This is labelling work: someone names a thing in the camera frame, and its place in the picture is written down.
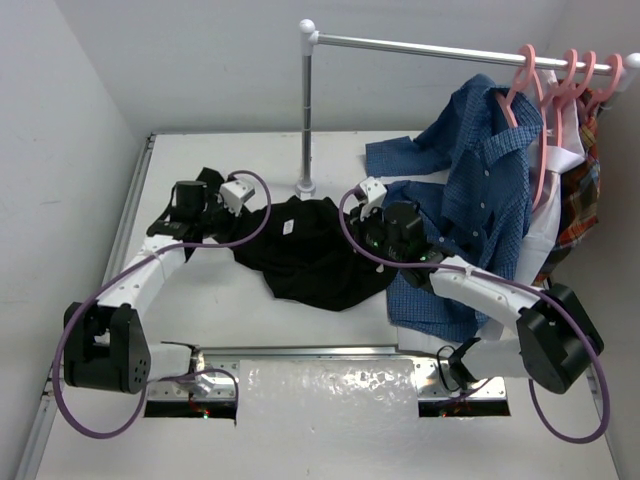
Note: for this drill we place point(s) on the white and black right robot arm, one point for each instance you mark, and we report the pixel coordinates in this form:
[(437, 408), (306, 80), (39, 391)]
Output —
[(553, 340)]

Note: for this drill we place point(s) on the black shirt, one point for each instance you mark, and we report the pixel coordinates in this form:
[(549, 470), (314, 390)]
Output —
[(301, 251)]

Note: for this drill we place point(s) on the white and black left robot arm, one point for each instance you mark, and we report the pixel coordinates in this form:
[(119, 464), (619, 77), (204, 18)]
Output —
[(107, 348)]

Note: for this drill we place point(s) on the white front cover board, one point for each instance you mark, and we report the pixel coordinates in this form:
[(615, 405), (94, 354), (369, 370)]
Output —
[(329, 420)]

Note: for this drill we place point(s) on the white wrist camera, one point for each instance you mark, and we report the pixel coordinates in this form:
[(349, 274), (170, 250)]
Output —
[(234, 195), (370, 194)]

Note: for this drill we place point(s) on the white shirt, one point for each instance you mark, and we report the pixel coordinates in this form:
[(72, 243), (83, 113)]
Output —
[(537, 243)]

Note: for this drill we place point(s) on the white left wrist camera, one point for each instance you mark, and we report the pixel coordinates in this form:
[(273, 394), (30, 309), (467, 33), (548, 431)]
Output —
[(234, 195)]

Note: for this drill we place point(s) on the silver and white clothes rack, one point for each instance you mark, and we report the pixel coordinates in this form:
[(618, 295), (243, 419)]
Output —
[(620, 71)]

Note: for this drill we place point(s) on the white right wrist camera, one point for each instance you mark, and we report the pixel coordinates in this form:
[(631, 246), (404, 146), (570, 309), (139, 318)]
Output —
[(370, 194)]

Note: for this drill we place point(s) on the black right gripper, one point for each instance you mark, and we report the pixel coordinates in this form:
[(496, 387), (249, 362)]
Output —
[(358, 225)]

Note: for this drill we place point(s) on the pink hanger holding white shirt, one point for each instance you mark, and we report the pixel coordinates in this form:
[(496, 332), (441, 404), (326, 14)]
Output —
[(552, 98)]

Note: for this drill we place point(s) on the blue checkered shirt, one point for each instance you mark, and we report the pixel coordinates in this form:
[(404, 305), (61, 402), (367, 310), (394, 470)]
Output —
[(469, 174)]

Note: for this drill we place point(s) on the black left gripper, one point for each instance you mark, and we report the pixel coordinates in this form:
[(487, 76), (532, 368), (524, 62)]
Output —
[(220, 215)]

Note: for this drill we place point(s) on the red plaid shirt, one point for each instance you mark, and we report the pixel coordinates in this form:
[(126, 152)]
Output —
[(579, 182)]

